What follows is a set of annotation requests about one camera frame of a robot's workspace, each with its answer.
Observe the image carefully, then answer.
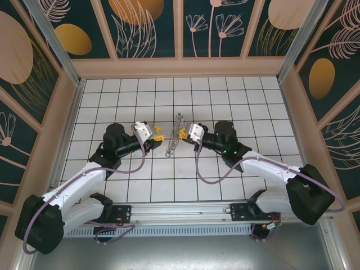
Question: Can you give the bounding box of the metal keyring plate with rings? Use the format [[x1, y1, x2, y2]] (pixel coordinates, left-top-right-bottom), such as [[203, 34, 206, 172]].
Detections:
[[164, 112, 186, 158]]

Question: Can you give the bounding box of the grey metal sheet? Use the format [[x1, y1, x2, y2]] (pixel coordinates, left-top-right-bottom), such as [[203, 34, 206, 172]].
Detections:
[[16, 235, 345, 270]]

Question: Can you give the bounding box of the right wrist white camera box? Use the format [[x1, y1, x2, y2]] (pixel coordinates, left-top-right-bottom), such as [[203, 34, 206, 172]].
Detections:
[[187, 122, 208, 141]]

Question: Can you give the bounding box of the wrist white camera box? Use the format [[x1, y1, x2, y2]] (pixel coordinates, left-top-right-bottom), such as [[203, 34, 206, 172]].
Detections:
[[187, 122, 208, 141], [132, 121, 157, 141]]

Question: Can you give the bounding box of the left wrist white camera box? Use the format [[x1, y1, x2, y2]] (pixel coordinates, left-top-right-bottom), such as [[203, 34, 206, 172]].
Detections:
[[132, 121, 157, 141]]

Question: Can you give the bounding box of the aluminium table rail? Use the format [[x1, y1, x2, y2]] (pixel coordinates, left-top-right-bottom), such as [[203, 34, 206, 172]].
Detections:
[[26, 199, 332, 226]]

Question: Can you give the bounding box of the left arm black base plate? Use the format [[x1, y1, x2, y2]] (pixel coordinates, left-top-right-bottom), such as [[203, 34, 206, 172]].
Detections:
[[80, 204, 133, 224]]

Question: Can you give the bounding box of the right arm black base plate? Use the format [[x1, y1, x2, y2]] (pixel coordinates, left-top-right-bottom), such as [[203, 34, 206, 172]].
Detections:
[[229, 202, 282, 223]]

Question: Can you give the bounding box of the white slotted cable duct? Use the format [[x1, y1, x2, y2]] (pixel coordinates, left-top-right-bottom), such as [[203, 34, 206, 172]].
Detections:
[[38, 224, 253, 237]]

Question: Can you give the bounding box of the aluminium corner post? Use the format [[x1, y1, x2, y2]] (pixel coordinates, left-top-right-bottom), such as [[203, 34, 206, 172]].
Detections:
[[24, 0, 85, 87], [277, 0, 335, 82]]

